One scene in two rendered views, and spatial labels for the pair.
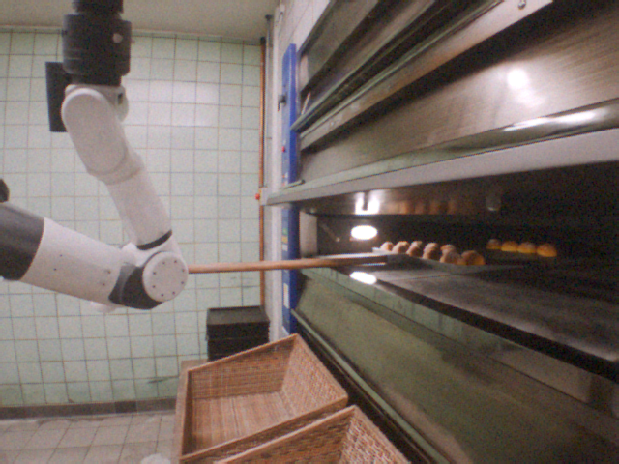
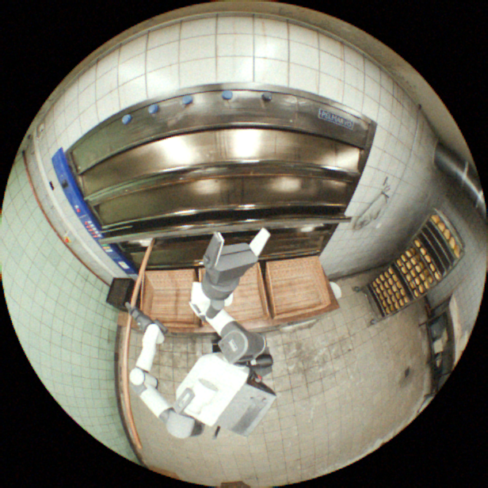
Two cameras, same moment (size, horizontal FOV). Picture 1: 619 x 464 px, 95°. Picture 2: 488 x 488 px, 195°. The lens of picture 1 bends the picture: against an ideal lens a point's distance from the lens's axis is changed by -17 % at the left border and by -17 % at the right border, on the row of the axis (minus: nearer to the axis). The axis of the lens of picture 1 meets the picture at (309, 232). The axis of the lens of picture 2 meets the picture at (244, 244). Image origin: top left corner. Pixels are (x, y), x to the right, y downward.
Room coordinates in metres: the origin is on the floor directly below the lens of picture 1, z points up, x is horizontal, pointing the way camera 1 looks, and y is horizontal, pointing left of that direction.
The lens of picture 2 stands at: (0.31, 0.43, 1.92)
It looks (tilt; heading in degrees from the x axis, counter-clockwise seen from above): 49 degrees down; 281
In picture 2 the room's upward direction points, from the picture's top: straight up
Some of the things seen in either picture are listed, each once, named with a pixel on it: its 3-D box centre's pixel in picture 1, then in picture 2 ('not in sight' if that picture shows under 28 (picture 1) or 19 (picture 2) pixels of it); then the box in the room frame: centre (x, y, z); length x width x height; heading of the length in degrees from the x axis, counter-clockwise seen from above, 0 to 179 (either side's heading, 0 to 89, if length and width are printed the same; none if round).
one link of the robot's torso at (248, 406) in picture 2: not in sight; (226, 391); (0.34, 0.63, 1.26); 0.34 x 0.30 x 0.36; 72
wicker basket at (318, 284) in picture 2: not in sight; (297, 287); (-0.09, -0.17, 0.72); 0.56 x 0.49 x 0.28; 17
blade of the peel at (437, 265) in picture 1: (445, 255); not in sight; (1.28, -0.53, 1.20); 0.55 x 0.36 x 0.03; 17
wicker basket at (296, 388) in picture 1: (252, 401); (169, 299); (1.07, 0.19, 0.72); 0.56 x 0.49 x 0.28; 17
